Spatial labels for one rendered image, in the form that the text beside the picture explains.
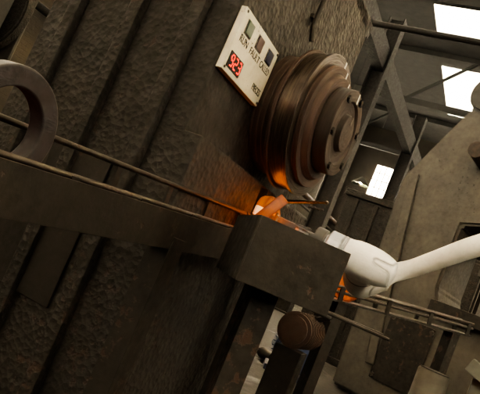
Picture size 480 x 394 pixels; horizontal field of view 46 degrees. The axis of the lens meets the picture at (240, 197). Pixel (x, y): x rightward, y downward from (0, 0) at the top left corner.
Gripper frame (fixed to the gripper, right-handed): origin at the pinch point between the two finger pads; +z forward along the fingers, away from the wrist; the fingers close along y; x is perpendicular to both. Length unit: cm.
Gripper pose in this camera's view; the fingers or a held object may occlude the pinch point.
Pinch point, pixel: (265, 214)
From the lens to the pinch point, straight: 171.2
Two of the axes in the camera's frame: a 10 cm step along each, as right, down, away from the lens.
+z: -8.5, -4.1, 3.3
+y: 3.1, 1.2, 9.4
